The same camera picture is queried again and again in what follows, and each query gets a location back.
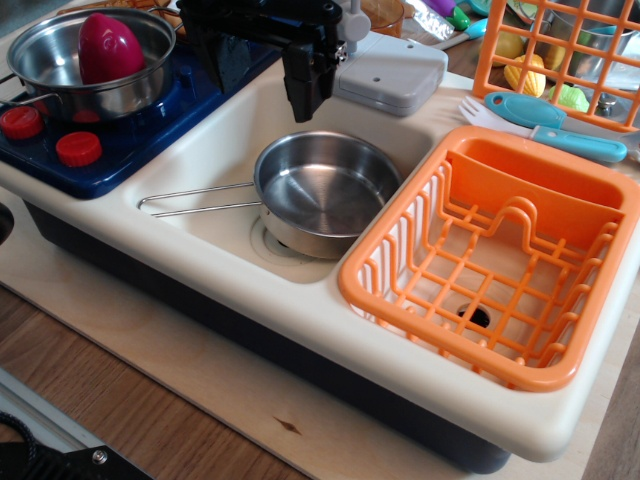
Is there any red stove knob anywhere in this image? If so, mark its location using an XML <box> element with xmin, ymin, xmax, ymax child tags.
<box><xmin>1</xmin><ymin>106</ymin><xmax>44</xmax><ymax>140</ymax></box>
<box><xmin>55</xmin><ymin>131</ymin><xmax>103</xmax><ymax>168</ymax></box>

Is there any purple toy eggplant green tip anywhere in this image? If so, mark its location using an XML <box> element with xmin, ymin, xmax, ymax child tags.
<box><xmin>424</xmin><ymin>0</ymin><xmax>471</xmax><ymax>31</ymax></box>

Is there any red stove knob left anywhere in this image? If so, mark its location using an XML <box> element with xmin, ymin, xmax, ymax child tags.
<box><xmin>1</xmin><ymin>106</ymin><xmax>44</xmax><ymax>140</ymax></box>

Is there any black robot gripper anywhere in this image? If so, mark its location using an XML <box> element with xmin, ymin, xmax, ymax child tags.
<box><xmin>178</xmin><ymin>1</ymin><xmax>343</xmax><ymax>123</ymax></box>

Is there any blue toy stove top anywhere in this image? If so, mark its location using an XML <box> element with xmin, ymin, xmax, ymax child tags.
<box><xmin>0</xmin><ymin>43</ymin><xmax>281</xmax><ymax>201</ymax></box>

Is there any yellow toy lemon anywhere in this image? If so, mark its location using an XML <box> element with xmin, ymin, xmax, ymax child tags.
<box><xmin>492</xmin><ymin>32</ymin><xmax>524</xmax><ymax>68</ymax></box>

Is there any white plastic fork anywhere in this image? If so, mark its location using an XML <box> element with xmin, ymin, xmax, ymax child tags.
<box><xmin>458</xmin><ymin>97</ymin><xmax>533</xmax><ymax>139</ymax></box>

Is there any grey toy faucet base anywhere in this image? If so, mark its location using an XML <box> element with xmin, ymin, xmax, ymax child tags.
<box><xmin>333</xmin><ymin>1</ymin><xmax>448</xmax><ymax>117</ymax></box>

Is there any yellow toy corn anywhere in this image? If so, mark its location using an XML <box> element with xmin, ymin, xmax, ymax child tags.
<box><xmin>503</xmin><ymin>54</ymin><xmax>546</xmax><ymax>98</ymax></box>

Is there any red stove knob right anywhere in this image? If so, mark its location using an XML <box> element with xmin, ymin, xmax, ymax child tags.
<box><xmin>55</xmin><ymin>131</ymin><xmax>103</xmax><ymax>168</ymax></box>

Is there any magenta toy eggplant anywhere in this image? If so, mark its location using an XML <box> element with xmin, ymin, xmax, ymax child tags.
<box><xmin>78</xmin><ymin>13</ymin><xmax>146</xmax><ymax>85</ymax></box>

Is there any steel pot on stove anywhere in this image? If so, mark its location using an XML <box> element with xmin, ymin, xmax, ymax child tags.
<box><xmin>3</xmin><ymin>7</ymin><xmax>176</xmax><ymax>123</ymax></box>

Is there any cream toy sink unit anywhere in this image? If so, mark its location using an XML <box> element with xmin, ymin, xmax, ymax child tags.
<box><xmin>1</xmin><ymin>63</ymin><xmax>639</xmax><ymax>479</ymax></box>

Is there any orange plastic grid basket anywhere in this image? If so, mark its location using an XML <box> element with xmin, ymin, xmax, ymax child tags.
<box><xmin>472</xmin><ymin>1</ymin><xmax>639</xmax><ymax>133</ymax></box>

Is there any teal handled toy knife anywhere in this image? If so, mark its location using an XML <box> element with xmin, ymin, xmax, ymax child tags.
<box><xmin>526</xmin><ymin>117</ymin><xmax>639</xmax><ymax>163</ymax></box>

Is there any orange plastic drying rack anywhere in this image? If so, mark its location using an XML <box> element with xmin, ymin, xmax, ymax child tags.
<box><xmin>338</xmin><ymin>126</ymin><xmax>639</xmax><ymax>392</ymax></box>

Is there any green toy vegetable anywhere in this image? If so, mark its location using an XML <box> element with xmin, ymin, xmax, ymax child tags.
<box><xmin>556</xmin><ymin>84</ymin><xmax>590</xmax><ymax>113</ymax></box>

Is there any steel frying pan wire handle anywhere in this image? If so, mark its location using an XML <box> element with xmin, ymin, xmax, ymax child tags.
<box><xmin>137</xmin><ymin>130</ymin><xmax>404</xmax><ymax>261</ymax></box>

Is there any black metal bracket with screw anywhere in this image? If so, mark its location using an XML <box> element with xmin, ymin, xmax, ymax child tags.
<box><xmin>1</xmin><ymin>412</ymin><xmax>151</xmax><ymax>480</ymax></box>

